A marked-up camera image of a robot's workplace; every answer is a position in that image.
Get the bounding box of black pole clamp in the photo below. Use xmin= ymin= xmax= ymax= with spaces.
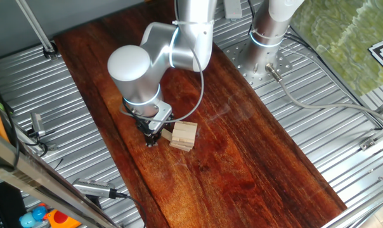
xmin=42 ymin=40 xmax=60 ymax=61

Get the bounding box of orange emergency stop box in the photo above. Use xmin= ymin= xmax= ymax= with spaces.
xmin=42 ymin=208 xmax=82 ymax=228

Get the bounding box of green marbled panel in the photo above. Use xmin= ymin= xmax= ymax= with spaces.
xmin=289 ymin=0 xmax=383 ymax=98

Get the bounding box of silver camera mounting bracket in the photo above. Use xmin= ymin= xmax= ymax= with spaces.
xmin=146 ymin=100 xmax=173 ymax=134

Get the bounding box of black device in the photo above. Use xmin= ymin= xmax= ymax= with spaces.
xmin=0 ymin=182 xmax=28 ymax=228

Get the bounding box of silver support pole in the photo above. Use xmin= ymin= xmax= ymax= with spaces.
xmin=15 ymin=0 xmax=55 ymax=53

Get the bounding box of white power strip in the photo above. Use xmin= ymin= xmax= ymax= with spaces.
xmin=224 ymin=0 xmax=243 ymax=20

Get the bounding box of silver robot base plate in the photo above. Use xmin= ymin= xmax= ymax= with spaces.
xmin=224 ymin=37 xmax=294 ymax=90

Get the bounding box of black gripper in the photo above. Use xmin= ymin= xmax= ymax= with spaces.
xmin=136 ymin=120 xmax=163 ymax=148

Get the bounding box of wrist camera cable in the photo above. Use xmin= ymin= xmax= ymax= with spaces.
xmin=120 ymin=0 xmax=205 ymax=124

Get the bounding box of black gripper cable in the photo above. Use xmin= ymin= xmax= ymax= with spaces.
xmin=120 ymin=97 xmax=140 ymax=124

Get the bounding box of metal frame beam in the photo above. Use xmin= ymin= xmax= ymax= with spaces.
xmin=0 ymin=125 xmax=122 ymax=228

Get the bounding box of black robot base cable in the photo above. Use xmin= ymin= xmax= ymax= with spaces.
xmin=283 ymin=31 xmax=383 ymax=130

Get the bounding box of reddish brown wooden board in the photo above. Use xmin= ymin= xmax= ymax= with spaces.
xmin=53 ymin=0 xmax=348 ymax=228

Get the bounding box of blue plastic toy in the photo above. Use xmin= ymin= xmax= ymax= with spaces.
xmin=18 ymin=202 xmax=49 ymax=228

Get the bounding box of grey cable with metal connector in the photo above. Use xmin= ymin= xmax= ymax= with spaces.
xmin=264 ymin=62 xmax=383 ymax=127

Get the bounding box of silver depth camera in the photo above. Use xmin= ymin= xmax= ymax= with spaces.
xmin=72 ymin=177 xmax=117 ymax=200
xmin=30 ymin=112 xmax=46 ymax=137

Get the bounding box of black camera cable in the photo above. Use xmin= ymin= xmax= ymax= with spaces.
xmin=108 ymin=189 xmax=148 ymax=228
xmin=22 ymin=126 xmax=50 ymax=158

